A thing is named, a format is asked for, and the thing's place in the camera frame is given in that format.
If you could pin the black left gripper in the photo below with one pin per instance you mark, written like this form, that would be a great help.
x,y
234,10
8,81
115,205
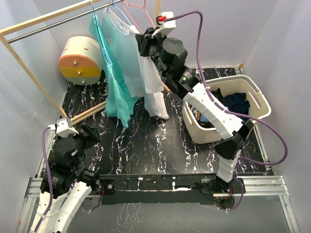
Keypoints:
x,y
93,136

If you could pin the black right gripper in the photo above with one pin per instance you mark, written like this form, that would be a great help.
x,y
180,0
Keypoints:
x,y
146,40

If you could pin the white t shirt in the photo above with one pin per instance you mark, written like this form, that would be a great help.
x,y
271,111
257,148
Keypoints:
x,y
140,74

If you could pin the pink wire hanger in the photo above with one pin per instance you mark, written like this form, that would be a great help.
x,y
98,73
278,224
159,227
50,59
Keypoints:
x,y
138,13

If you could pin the blue hanger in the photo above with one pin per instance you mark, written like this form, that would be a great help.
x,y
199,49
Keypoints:
x,y
119,7
106,57

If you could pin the black t shirt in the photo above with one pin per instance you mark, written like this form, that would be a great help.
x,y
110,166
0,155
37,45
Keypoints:
x,y
203,121

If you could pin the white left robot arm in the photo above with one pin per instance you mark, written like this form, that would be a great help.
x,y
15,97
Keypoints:
x,y
62,190

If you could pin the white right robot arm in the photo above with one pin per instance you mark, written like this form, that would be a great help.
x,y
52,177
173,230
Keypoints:
x,y
169,55

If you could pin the blue hanger under teal shirt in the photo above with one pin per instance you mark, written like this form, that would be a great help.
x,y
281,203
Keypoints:
x,y
106,57

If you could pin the teal t shirt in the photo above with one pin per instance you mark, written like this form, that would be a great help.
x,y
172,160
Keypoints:
x,y
119,102

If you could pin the cream round drawer cabinet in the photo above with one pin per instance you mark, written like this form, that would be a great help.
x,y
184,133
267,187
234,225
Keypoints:
x,y
81,62

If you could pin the navy blue garment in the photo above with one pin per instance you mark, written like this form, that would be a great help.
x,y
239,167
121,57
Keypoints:
x,y
237,103

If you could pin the cream plastic laundry basket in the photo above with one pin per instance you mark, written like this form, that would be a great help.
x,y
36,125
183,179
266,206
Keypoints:
x,y
259,106

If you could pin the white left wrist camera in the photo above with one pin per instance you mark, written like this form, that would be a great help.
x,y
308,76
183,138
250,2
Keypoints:
x,y
63,127

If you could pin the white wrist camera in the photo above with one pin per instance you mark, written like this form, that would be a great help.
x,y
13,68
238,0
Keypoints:
x,y
164,24
63,127

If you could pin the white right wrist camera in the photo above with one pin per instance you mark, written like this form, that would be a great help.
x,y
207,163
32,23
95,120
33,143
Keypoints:
x,y
164,24

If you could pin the metal clothes rail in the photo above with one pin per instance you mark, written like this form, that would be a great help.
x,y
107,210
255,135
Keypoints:
x,y
52,15

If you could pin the aluminium base frame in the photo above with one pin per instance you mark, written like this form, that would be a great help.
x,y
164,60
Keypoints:
x,y
183,188

